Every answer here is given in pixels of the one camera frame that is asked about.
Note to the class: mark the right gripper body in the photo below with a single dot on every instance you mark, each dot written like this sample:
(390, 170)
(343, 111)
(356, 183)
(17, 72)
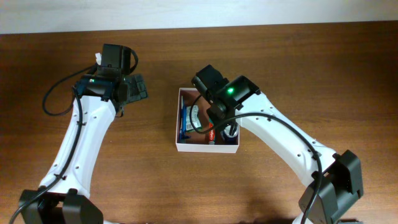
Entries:
(216, 119)

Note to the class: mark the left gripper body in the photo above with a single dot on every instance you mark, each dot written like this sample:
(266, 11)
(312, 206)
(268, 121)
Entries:
(138, 88)

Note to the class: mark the green white wipes packet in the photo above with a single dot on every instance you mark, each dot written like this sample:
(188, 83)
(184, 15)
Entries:
(192, 119)

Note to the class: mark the Colgate toothpaste tube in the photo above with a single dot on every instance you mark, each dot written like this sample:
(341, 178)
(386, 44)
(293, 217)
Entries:
(211, 134)

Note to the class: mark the blue white toothbrush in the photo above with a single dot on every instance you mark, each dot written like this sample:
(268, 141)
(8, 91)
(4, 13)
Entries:
(182, 119)

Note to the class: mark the blue disposable razor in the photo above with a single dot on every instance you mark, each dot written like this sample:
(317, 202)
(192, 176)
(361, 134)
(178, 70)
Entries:
(185, 136)

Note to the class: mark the blue mouthwash bottle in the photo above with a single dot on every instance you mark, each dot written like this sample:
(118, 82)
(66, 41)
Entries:
(228, 141)

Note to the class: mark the clear purple sanitizer bottle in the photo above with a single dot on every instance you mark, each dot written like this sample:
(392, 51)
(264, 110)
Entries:
(231, 131)

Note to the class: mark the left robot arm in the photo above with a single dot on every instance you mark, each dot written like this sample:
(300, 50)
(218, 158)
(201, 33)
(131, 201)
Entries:
(98, 97)

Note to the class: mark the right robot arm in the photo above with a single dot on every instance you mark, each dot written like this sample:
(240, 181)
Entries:
(333, 182)

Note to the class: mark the white cardboard box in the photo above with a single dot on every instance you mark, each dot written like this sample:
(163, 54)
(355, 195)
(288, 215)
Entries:
(199, 142)

